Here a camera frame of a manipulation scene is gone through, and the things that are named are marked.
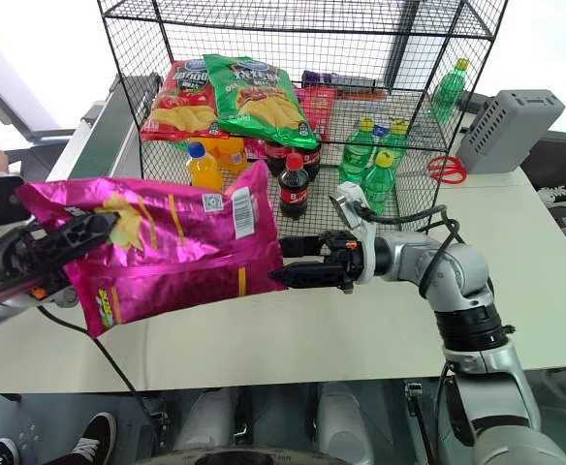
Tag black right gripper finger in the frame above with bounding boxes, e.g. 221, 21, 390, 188
279, 233, 324, 260
268, 260, 335, 291

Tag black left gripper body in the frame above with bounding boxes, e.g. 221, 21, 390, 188
0, 223, 74, 305

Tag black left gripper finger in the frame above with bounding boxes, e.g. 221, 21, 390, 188
34, 210, 121, 268
0, 271, 69, 307

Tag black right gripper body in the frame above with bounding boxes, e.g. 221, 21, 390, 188
317, 229, 366, 295

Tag magenta chip bag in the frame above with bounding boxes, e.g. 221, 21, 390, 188
15, 158, 288, 339

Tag green conveyor belt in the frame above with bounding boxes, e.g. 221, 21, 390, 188
45, 72, 164, 184

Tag cola bottle red cap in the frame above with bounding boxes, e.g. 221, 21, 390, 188
277, 152, 312, 222

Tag green soda bottle yellow cap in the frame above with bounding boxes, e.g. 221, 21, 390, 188
362, 149, 400, 217
337, 115, 377, 185
429, 57, 472, 123
383, 118, 409, 167

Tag orange juice bottle blue cap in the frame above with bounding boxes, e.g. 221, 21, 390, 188
184, 140, 225, 191

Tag red snack packet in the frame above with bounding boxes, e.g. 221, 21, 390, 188
296, 85, 338, 142

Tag green chip bag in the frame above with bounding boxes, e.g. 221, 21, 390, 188
202, 52, 320, 151

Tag white robot leg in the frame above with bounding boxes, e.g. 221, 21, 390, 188
173, 387, 238, 452
315, 382, 377, 465

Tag red chip bag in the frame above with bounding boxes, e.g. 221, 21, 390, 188
140, 58, 232, 142

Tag black sneaker white laces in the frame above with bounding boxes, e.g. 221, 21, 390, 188
53, 411, 119, 465
0, 437, 22, 465

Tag purple snack packet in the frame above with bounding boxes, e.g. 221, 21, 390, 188
301, 69, 345, 84

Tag grey vented box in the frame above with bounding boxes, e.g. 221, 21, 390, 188
456, 88, 566, 175

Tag dark sneaker white laces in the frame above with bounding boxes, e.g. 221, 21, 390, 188
536, 182, 566, 210

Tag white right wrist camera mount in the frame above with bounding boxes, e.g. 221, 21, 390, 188
329, 181, 379, 288

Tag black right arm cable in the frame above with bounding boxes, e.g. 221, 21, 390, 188
354, 202, 461, 297

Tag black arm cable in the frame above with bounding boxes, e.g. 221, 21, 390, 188
354, 202, 461, 297
37, 303, 171, 440

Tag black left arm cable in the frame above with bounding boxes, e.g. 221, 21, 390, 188
37, 303, 171, 440

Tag red rubber ring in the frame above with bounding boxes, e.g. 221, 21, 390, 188
426, 155, 468, 185

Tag black wire mesh rack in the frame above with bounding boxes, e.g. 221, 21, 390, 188
95, 0, 510, 233

